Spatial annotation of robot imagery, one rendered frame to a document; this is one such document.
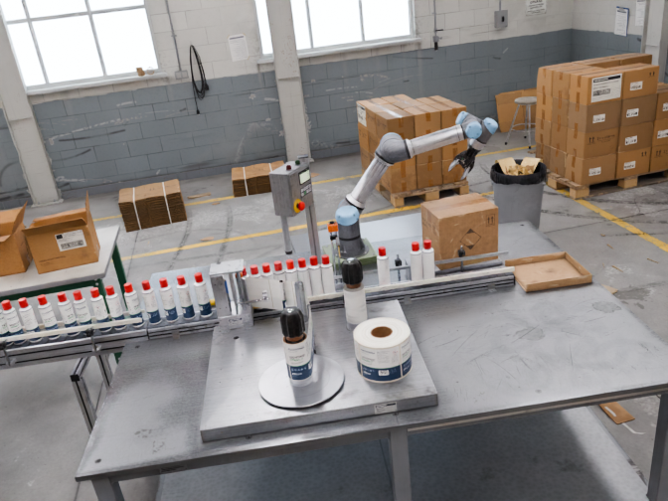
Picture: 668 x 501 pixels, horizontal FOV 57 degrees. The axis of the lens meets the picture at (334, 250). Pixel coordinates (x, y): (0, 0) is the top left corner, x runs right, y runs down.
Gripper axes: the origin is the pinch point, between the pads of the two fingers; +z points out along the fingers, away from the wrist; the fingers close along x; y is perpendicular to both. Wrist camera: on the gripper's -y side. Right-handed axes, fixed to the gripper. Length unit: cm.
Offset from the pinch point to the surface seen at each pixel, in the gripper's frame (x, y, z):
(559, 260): 66, 23, -7
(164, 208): -235, -119, 295
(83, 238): -150, 91, 128
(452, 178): -17, -264, 148
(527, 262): 55, 31, 0
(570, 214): 89, -240, 95
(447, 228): 15, 49, -1
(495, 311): 52, 78, 0
